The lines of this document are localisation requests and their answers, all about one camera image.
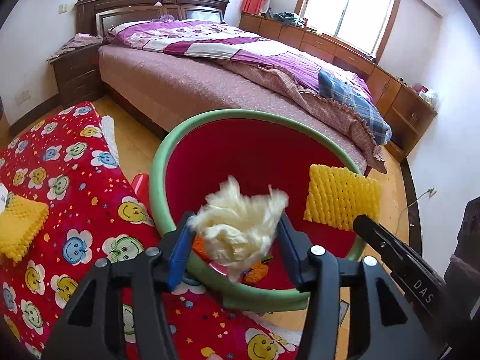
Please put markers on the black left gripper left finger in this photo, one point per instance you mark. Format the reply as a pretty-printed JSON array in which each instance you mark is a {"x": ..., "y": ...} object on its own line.
[{"x": 92, "y": 324}]

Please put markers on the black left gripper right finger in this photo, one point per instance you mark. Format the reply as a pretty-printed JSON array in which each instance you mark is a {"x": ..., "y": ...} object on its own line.
[{"x": 382, "y": 324}]

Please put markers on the yellow foam mesh pad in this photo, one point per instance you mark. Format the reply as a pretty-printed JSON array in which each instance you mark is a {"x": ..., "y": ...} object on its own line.
[{"x": 336, "y": 196}]

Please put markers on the white tissue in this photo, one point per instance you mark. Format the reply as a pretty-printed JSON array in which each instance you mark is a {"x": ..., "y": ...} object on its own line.
[{"x": 238, "y": 230}]

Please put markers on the yellow foam mesh sleeve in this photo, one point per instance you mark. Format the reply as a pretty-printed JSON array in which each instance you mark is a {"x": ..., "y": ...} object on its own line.
[{"x": 21, "y": 221}]

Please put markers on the red smiley flower tablecloth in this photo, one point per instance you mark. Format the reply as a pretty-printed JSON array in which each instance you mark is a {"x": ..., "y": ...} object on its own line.
[{"x": 64, "y": 166}]

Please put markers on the long wooden window cabinet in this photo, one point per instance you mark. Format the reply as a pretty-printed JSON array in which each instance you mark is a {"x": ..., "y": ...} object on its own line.
[{"x": 409, "y": 114}]

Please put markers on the red bin with green rim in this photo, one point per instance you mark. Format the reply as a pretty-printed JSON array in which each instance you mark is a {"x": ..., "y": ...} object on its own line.
[{"x": 261, "y": 151}]

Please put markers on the blue plaid pillow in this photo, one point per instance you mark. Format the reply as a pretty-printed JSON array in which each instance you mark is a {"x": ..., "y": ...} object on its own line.
[{"x": 332, "y": 87}]

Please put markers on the purple white quilt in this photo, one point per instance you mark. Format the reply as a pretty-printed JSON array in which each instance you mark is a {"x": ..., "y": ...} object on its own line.
[{"x": 198, "y": 38}]

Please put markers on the dark wooden nightstand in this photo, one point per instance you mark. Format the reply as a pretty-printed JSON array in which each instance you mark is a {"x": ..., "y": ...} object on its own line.
[{"x": 77, "y": 76}]

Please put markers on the bed with pink sheet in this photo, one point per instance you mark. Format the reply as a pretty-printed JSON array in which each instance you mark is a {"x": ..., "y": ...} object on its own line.
[{"x": 170, "y": 89}]

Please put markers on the window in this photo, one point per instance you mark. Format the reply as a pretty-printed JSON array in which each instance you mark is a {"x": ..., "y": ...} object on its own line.
[{"x": 365, "y": 25}]

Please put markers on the clothes on nightstand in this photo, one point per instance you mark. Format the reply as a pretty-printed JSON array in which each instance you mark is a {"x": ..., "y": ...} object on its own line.
[{"x": 80, "y": 40}]

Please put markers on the green clothes on cabinet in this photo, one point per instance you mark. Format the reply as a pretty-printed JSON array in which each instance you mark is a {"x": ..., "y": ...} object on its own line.
[{"x": 289, "y": 19}]

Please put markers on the dark wooden headboard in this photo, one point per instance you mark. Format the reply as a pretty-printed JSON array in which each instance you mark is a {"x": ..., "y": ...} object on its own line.
[{"x": 88, "y": 12}]

